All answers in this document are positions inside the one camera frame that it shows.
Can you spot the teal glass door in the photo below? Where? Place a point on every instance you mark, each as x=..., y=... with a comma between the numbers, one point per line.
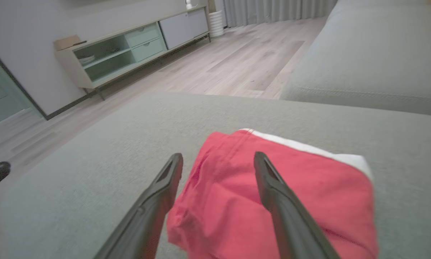
x=3, y=93

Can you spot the stack of white plates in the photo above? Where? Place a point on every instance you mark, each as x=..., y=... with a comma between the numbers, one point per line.
x=87, y=60

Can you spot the grey pleated curtain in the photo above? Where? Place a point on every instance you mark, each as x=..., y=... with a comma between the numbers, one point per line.
x=280, y=10

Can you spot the red shorts with white band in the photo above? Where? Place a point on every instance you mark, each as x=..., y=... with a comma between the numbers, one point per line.
x=230, y=216

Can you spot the large grey sofa seat cushion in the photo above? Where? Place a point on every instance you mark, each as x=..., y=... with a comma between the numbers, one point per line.
x=93, y=162

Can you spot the small white camera device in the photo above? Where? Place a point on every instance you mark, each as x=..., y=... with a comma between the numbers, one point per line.
x=190, y=4

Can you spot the white ribbed plant pot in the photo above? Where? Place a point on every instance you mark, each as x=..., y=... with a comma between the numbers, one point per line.
x=216, y=23

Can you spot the small grey sofa seat cushion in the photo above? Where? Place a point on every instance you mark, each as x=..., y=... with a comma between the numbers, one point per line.
x=363, y=54

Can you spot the low media cabinet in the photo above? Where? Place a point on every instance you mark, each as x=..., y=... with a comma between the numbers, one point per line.
x=183, y=25

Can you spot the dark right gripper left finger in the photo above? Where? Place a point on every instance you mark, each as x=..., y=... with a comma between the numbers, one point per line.
x=150, y=216

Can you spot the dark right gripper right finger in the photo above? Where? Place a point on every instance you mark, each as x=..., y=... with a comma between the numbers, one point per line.
x=291, y=223

